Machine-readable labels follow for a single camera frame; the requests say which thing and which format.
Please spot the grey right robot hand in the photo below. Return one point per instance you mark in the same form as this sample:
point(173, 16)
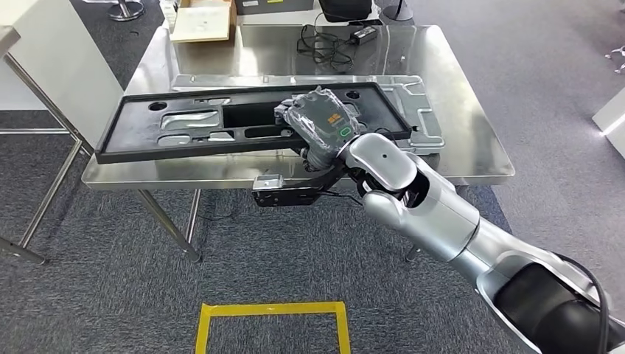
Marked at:
point(320, 124)

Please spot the black plastic plate frame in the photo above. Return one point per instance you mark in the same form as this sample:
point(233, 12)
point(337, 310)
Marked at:
point(132, 134)

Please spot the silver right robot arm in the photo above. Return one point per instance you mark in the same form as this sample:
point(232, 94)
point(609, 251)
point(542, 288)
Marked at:
point(439, 210)

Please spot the stainless steel workbench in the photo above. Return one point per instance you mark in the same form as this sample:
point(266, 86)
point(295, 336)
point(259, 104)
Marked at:
point(302, 53)

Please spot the grey metal fixture plate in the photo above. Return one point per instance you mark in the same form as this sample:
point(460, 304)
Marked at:
point(415, 112)

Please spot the black power adapter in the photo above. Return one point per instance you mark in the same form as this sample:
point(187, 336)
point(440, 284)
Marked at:
point(365, 35)

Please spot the dark stanchion with base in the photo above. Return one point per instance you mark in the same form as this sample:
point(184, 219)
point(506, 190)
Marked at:
point(398, 12)

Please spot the open cardboard box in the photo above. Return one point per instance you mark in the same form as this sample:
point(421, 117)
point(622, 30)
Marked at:
point(202, 22)

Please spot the small white box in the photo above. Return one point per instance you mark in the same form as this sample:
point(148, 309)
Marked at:
point(169, 14)

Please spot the chrome stanchion base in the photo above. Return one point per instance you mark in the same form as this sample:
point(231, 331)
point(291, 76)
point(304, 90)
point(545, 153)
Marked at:
point(126, 10)

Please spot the white cabinet panel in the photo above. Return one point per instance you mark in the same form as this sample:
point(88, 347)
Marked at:
point(58, 58)

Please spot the small steel table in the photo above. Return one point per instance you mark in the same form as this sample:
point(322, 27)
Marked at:
point(49, 195)

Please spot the white block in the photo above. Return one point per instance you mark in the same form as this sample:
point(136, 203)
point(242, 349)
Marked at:
point(613, 122)

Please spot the chair base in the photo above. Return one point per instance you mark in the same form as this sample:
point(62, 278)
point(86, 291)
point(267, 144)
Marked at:
point(619, 61)

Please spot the black camera bracket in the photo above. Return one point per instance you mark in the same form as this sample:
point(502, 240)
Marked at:
point(293, 195)

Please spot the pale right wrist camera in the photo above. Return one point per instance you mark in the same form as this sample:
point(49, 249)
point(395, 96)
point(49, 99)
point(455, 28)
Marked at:
point(267, 182)

